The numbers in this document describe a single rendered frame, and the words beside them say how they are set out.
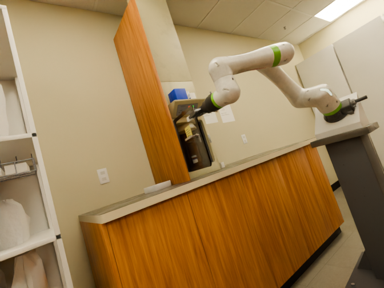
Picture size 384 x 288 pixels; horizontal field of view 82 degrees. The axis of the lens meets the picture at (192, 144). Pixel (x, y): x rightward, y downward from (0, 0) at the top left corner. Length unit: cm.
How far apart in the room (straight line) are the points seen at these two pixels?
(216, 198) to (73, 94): 135
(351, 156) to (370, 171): 12
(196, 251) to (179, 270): 13
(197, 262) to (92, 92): 149
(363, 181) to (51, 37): 244
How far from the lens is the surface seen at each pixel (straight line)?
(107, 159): 187
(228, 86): 108
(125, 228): 114
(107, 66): 220
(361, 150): 168
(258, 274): 165
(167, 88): 177
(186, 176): 150
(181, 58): 201
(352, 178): 173
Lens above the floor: 101
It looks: 6 degrees up
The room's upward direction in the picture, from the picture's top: 18 degrees counter-clockwise
